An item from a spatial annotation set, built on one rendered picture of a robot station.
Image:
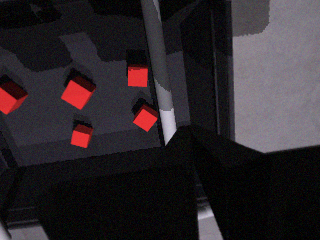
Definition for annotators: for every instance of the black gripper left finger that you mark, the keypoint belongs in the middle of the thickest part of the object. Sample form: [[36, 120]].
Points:
[[160, 199]]

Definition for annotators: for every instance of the black plastic tray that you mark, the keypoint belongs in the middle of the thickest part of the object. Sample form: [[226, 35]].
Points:
[[46, 43]]

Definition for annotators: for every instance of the small red block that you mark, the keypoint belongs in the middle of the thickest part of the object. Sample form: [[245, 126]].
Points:
[[11, 96], [78, 92], [81, 136], [137, 75], [145, 117]]

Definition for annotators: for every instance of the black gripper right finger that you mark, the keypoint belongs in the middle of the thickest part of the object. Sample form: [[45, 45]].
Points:
[[248, 190]]

